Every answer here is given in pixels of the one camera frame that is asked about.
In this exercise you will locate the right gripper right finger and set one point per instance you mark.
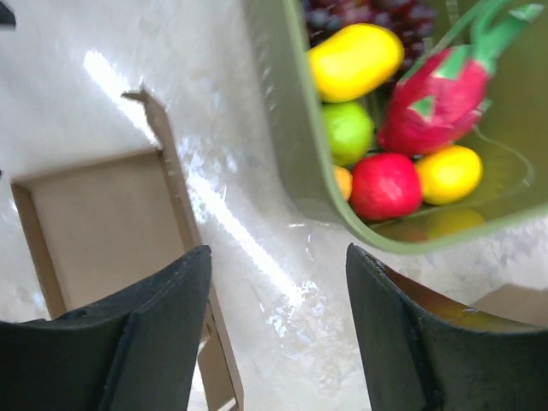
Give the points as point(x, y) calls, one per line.
point(420, 350)

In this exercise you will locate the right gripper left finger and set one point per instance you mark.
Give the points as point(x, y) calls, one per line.
point(133, 350)

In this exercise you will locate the brown cardboard paper box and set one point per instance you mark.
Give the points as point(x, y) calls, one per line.
point(97, 228)

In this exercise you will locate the stack of folded cardboard boxes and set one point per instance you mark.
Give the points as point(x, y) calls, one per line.
point(516, 303)

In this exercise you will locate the red apple toy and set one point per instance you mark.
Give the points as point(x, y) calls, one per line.
point(385, 186)

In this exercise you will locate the yellow mango toy right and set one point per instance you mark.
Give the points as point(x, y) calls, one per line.
point(449, 175)

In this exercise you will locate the yellow mango toy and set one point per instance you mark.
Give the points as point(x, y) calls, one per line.
point(354, 61)
point(449, 175)

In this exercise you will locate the small orange fruit toy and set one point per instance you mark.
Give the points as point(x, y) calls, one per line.
point(344, 181)

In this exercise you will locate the green lime toy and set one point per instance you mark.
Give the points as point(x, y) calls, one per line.
point(350, 131)

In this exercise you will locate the olive green plastic bin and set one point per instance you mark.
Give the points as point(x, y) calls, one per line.
point(511, 140)

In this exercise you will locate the pink dragon fruit toy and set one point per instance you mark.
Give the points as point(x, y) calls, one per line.
point(442, 97)

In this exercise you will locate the yellow mango toy left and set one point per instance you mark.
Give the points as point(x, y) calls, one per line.
point(354, 61)

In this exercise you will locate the red grape bunch in bin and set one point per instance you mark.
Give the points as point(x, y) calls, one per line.
point(411, 21)

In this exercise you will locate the dark purple grape bunch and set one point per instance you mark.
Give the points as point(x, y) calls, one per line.
point(324, 18)

